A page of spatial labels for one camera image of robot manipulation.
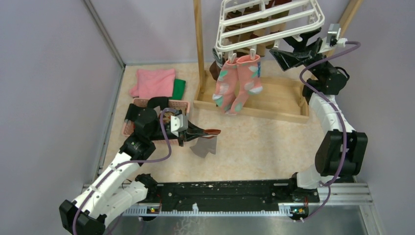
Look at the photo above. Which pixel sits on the grey brown sock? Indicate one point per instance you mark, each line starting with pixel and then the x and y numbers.
pixel 204 146

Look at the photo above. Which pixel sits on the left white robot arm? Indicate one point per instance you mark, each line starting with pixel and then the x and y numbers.
pixel 93 210

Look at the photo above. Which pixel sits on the pink patterned sock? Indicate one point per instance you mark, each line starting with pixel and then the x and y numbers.
pixel 224 95
pixel 248 71

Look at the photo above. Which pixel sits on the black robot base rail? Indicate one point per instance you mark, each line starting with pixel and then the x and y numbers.
pixel 255 198

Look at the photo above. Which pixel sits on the pink plastic basket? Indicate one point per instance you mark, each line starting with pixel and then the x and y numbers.
pixel 128 128

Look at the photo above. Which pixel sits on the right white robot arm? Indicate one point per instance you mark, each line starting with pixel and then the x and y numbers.
pixel 342 150

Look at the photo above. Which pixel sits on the white clip hanger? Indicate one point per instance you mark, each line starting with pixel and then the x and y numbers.
pixel 304 16

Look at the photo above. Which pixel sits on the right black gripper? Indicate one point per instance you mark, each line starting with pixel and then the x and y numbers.
pixel 287 59

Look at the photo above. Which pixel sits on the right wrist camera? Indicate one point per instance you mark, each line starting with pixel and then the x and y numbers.
pixel 333 38

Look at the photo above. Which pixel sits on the green cloth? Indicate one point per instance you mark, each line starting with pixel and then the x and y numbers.
pixel 178 89

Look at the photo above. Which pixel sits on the wooden hanger stand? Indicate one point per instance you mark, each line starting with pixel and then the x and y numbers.
pixel 280 100

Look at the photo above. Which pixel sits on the pink towel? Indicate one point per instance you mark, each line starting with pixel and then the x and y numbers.
pixel 153 83

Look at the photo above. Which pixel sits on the dark brown grey-cuffed sock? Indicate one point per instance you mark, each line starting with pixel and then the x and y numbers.
pixel 217 64

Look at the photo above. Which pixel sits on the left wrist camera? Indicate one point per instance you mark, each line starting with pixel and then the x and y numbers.
pixel 178 124

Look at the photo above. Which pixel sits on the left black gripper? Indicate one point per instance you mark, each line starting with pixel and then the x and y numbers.
pixel 193 132

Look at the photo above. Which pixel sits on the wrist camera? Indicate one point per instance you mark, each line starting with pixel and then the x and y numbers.
pixel 333 38
pixel 178 124

